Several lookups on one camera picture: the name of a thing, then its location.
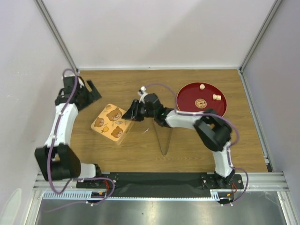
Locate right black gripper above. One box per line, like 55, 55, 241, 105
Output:
122, 98, 157, 121

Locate silver tin lid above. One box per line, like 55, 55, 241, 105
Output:
91, 104, 134, 145

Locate brown metal tongs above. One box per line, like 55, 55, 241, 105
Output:
152, 120, 173, 157

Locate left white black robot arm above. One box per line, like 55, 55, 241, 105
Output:
34, 76, 103, 188

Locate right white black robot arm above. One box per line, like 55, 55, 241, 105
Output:
122, 93, 235, 188

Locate gold chocolate box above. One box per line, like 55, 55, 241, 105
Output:
91, 120, 134, 145

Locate white chocolate pair right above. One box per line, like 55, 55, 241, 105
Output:
212, 94, 222, 101

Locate round red plate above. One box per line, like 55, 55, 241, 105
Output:
177, 82, 227, 116

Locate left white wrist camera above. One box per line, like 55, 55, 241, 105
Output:
78, 76, 85, 89

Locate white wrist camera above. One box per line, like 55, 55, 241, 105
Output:
138, 86, 148, 103
78, 76, 85, 89

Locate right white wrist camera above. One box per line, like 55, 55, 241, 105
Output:
138, 86, 148, 103

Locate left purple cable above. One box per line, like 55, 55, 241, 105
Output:
46, 68, 79, 195

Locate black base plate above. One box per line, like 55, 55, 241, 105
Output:
77, 172, 244, 198

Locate aluminium frame rail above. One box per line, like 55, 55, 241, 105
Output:
33, 172, 289, 204

